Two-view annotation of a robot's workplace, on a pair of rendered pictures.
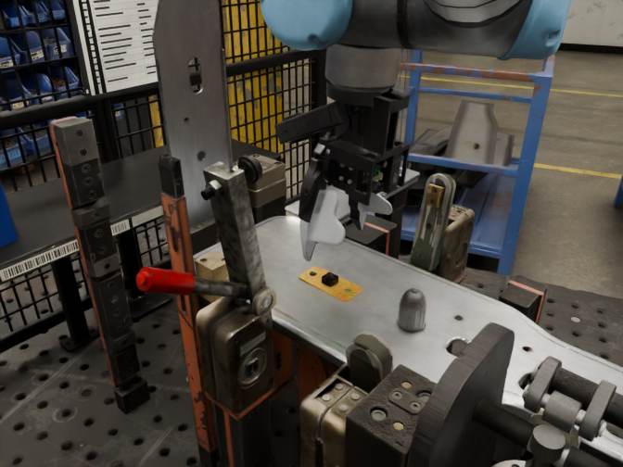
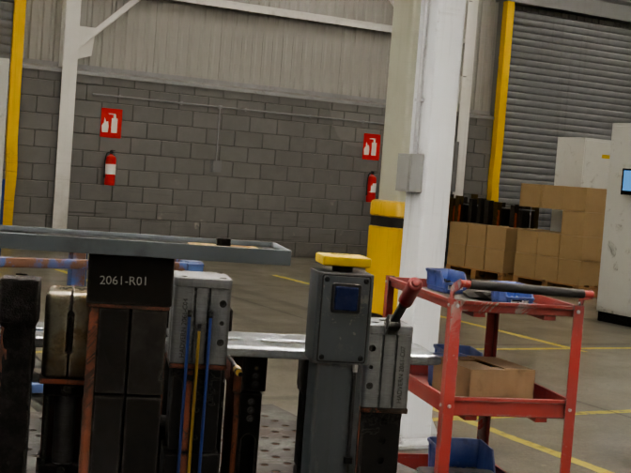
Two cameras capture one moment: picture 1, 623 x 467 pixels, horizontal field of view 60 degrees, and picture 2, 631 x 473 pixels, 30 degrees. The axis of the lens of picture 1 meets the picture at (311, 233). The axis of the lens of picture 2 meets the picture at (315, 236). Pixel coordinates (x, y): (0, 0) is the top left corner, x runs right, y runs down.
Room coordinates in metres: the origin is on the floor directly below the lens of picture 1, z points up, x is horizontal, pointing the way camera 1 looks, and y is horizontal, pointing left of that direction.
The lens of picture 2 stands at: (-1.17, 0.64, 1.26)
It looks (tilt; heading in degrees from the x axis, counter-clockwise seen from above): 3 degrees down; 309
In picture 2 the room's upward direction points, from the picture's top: 4 degrees clockwise
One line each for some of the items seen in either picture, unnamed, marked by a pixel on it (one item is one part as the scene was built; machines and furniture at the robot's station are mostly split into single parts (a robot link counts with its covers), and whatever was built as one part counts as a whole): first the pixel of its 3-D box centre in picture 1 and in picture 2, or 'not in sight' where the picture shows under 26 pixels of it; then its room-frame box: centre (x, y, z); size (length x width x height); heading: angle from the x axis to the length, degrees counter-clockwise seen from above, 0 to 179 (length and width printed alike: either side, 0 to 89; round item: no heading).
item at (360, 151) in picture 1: (360, 139); not in sight; (0.57, -0.05, 1.21); 0.09 x 0.08 x 0.12; 49
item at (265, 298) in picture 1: (264, 299); not in sight; (0.48, 0.05, 1.06); 0.03 x 0.01 x 0.03; 139
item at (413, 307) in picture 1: (412, 311); not in sight; (0.51, -0.12, 1.02); 0.03 x 0.03 x 0.07
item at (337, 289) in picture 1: (329, 280); not in sight; (0.60, -0.02, 1.01); 0.08 x 0.04 x 0.01; 48
